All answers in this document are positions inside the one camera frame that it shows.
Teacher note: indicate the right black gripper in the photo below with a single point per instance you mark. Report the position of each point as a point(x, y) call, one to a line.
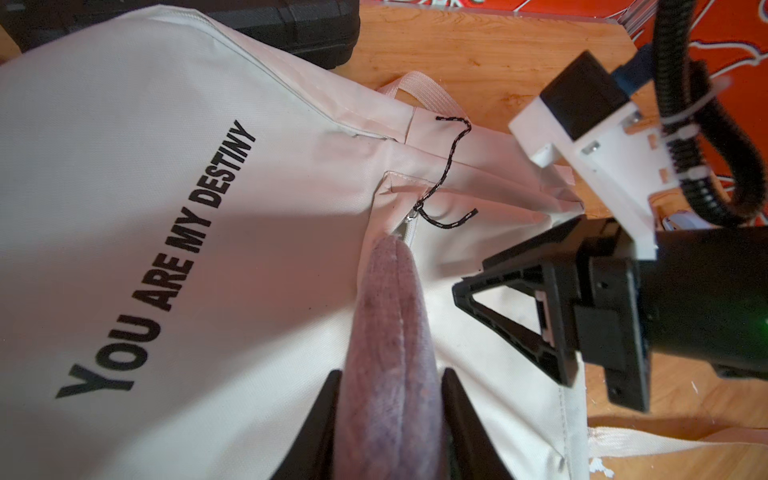
point(582, 299)

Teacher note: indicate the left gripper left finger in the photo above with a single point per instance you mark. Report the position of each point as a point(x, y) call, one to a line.
point(311, 453)

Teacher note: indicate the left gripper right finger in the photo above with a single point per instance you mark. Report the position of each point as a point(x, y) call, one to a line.
point(471, 453)

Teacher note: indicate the purple glasses case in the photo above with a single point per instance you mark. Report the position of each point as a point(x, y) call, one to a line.
point(389, 422)

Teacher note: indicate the white student backpack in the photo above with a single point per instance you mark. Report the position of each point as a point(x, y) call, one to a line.
point(186, 217)

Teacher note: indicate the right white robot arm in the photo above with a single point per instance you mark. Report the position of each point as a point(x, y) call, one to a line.
point(679, 266)

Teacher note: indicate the black plastic case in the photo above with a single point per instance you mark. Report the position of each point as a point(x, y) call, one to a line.
point(323, 32)

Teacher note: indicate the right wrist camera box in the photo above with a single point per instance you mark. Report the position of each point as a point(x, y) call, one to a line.
point(583, 117)

